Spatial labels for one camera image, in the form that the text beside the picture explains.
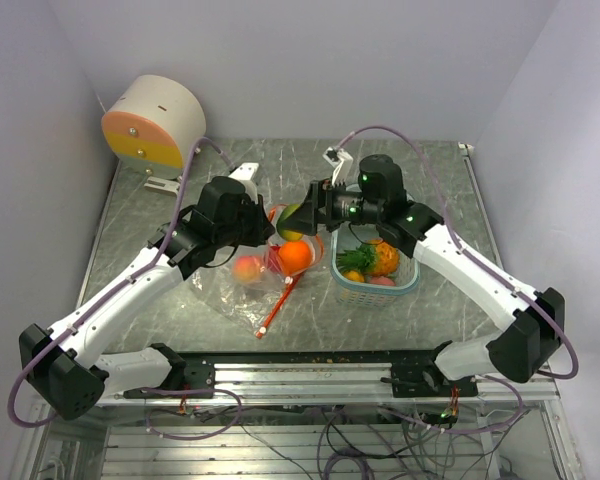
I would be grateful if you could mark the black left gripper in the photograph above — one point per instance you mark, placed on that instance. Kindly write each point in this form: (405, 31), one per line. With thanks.
(262, 228)

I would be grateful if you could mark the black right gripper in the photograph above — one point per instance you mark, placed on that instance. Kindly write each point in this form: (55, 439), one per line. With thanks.
(306, 218)

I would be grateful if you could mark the green yellow toy mango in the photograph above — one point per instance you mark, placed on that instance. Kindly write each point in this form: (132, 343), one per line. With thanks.
(282, 225)

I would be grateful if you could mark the toy orange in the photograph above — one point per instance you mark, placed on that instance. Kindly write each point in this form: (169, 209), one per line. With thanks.
(295, 256)

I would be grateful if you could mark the toy peach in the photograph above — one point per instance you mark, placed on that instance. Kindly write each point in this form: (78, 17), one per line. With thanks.
(248, 269)

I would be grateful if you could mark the red toy apple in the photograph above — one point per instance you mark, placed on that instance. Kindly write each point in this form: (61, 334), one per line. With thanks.
(273, 261)

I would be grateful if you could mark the clear orange zip top bag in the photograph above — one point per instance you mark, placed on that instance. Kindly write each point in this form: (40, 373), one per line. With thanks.
(252, 306)

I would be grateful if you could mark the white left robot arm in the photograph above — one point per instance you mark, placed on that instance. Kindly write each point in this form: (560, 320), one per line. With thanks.
(83, 336)

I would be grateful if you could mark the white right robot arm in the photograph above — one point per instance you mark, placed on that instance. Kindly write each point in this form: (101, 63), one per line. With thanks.
(528, 320)

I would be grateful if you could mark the small yellow toy fruit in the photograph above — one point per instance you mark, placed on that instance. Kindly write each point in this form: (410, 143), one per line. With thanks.
(354, 276)

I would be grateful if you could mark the toy pineapple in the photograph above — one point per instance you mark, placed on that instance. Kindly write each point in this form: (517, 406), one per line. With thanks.
(375, 258)

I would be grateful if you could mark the light blue plastic basket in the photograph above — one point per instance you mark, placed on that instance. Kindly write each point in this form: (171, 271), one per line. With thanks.
(406, 277)

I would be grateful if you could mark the pink toy fruit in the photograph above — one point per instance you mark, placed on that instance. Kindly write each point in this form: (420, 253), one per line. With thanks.
(381, 280)

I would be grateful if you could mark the white cylindrical drawer box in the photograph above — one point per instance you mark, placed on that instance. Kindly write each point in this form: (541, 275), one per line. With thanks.
(153, 125)

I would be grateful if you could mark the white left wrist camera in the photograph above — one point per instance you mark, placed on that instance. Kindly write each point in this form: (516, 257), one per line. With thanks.
(248, 174)

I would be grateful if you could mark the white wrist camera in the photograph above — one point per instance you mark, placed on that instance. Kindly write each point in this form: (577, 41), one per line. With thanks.
(248, 174)
(341, 162)

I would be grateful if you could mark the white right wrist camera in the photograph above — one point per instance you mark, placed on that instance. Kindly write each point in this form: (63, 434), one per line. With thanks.
(341, 162)

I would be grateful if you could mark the small white metal bracket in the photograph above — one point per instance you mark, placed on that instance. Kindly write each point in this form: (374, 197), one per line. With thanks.
(164, 186)

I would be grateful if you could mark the white corner bracket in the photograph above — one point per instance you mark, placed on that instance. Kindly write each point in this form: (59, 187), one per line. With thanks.
(467, 149)

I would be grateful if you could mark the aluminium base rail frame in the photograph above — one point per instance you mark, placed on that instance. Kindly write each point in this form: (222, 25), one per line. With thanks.
(357, 377)

